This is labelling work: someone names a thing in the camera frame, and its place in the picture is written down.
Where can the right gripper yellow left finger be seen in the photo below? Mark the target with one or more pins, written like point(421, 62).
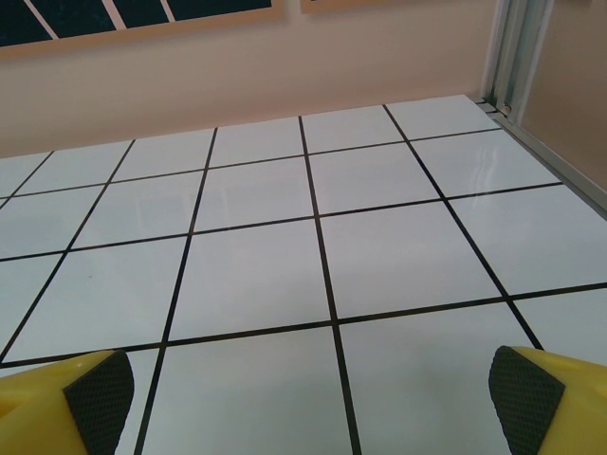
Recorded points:
point(33, 412)

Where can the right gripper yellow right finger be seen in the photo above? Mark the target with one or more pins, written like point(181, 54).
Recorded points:
point(578, 412)

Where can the aluminium side rail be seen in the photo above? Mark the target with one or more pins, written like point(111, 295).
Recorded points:
point(559, 156)

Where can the aluminium corner post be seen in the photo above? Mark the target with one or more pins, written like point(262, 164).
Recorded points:
point(514, 47)

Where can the dark floral wall panel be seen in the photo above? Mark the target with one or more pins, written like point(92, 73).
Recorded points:
point(142, 14)

